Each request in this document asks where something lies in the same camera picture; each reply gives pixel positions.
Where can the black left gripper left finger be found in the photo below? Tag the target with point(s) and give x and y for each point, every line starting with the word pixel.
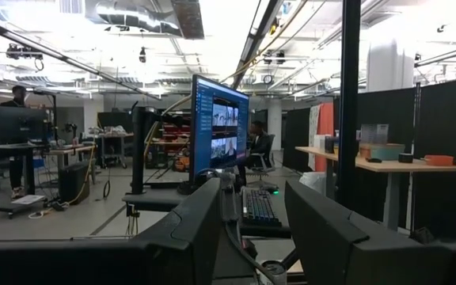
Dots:
pixel 164 257

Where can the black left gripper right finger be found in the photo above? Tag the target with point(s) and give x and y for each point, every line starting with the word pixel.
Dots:
pixel 350 257

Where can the red storage shelf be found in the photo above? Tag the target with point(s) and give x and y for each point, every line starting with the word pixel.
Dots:
pixel 172 136

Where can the computer desk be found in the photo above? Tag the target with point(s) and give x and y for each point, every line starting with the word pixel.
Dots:
pixel 153 198

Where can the white plastic bag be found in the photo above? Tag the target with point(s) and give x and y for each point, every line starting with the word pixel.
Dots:
pixel 313 184

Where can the wooden top desk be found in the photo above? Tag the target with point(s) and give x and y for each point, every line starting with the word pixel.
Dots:
pixel 386 165

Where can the black computer mouse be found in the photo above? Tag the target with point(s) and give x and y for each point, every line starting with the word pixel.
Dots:
pixel 271 189
pixel 373 160

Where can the black keyboard with blue keys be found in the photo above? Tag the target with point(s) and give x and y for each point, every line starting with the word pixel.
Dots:
pixel 259 207

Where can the black monitor stand pole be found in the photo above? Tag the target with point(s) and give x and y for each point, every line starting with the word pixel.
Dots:
pixel 137 150

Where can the teal storage box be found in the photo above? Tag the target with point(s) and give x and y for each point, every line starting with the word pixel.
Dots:
pixel 386 152

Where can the small black box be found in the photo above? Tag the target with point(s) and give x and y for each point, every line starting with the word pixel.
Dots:
pixel 405 158

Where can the black computer tower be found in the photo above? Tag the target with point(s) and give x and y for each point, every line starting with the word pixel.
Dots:
pixel 73 184

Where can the clear plastic organizer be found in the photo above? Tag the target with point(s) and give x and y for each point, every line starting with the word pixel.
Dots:
pixel 374 134

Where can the grey office chair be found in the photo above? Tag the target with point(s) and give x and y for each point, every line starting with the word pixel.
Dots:
pixel 269 158

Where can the grey cart with clutter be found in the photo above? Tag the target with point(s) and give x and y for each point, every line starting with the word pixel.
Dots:
pixel 113 136

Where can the orange tray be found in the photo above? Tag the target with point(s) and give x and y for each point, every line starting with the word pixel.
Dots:
pixel 439 160

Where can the orange fabric panel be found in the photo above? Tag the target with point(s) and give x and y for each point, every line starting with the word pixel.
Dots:
pixel 325 126

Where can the black partition panel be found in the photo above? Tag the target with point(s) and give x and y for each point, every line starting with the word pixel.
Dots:
pixel 295 134
pixel 386 115
pixel 449 118

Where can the computer monitor with blue screen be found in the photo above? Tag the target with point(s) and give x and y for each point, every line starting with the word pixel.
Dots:
pixel 220 130

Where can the person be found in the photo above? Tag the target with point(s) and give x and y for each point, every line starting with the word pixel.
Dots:
pixel 259 146
pixel 17 97

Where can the wooden workbench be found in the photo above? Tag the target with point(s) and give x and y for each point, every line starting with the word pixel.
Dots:
pixel 69 149

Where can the white paper sheet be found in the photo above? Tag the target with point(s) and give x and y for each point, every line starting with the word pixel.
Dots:
pixel 28 199

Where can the black standing desk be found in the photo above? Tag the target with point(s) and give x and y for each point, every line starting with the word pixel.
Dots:
pixel 10 146

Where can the black computer monitor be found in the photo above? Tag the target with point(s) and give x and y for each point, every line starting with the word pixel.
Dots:
pixel 18 124

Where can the black vertical frame post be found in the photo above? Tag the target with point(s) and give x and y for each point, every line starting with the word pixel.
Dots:
pixel 349 99

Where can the round wall clock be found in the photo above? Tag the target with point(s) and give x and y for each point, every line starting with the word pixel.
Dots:
pixel 267 79

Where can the black overhead frame beam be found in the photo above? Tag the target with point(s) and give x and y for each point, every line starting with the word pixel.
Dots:
pixel 257 35

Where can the silver air duct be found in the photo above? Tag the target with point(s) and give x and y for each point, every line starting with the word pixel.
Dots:
pixel 133 16

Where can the black ceiling camera mount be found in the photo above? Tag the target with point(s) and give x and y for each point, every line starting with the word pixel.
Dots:
pixel 22 51

